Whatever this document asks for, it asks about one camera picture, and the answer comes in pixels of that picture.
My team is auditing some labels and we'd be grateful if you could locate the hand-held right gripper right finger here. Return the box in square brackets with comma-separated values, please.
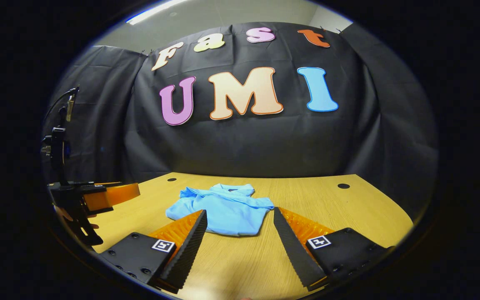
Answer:
[273, 207, 395, 291]

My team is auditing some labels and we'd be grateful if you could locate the black backdrop cloth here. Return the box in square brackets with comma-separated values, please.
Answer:
[40, 22, 440, 221]

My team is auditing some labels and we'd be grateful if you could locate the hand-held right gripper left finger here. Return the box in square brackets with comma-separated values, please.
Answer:
[98, 210, 208, 295]

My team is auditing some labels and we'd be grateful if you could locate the light blue T-shirt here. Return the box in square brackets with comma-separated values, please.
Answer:
[165, 183, 275, 237]

